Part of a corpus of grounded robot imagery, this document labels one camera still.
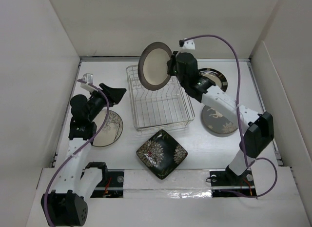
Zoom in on black square floral plate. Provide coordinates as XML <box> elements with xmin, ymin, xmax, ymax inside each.
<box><xmin>136</xmin><ymin>129</ymin><xmax>188</xmax><ymax>180</ymax></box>

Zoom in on metal table edge rail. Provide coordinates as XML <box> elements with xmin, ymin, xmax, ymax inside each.
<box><xmin>50</xmin><ymin>57</ymin><xmax>82</xmax><ymax>168</ymax></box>

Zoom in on beige plate with brown rim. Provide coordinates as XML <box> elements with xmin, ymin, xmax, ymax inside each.
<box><xmin>137</xmin><ymin>41</ymin><xmax>172</xmax><ymax>91</ymax></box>

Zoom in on wire dish rack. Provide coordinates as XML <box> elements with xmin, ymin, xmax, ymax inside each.
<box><xmin>126</xmin><ymin>65</ymin><xmax>195</xmax><ymax>132</ymax></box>

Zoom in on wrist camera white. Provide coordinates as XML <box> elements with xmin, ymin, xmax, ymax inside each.
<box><xmin>80</xmin><ymin>73</ymin><xmax>93</xmax><ymax>92</ymax></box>
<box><xmin>179</xmin><ymin>40</ymin><xmax>195</xmax><ymax>50</ymax></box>

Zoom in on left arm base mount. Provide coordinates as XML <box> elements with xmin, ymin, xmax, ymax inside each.
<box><xmin>81</xmin><ymin>162</ymin><xmax>124</xmax><ymax>198</ymax></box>

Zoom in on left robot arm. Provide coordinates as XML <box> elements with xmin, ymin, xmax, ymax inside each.
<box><xmin>41</xmin><ymin>80</ymin><xmax>126</xmax><ymax>227</ymax></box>

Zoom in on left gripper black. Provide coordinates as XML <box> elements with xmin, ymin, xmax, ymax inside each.
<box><xmin>87</xmin><ymin>83</ymin><xmax>125</xmax><ymax>121</ymax></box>

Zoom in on black rimmed checkered plate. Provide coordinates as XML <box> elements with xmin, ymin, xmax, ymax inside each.
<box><xmin>199</xmin><ymin>68</ymin><xmax>228</xmax><ymax>92</ymax></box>

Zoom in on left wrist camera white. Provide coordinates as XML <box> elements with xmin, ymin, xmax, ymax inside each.
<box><xmin>80</xmin><ymin>73</ymin><xmax>93</xmax><ymax>92</ymax></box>

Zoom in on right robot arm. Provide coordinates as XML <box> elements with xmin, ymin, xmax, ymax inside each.
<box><xmin>167</xmin><ymin>51</ymin><xmax>274</xmax><ymax>185</ymax></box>

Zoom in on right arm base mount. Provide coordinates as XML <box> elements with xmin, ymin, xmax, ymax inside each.
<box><xmin>205</xmin><ymin>169</ymin><xmax>257</xmax><ymax>198</ymax></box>

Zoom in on grey plate with deer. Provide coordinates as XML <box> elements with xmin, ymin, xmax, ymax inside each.
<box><xmin>201</xmin><ymin>106</ymin><xmax>237</xmax><ymax>135</ymax></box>

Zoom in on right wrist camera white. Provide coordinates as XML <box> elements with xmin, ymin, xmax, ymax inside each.
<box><xmin>179</xmin><ymin>40</ymin><xmax>195</xmax><ymax>50</ymax></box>

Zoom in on cream plate with tree drawing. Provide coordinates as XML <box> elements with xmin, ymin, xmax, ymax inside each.
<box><xmin>93</xmin><ymin>110</ymin><xmax>123</xmax><ymax>147</ymax></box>

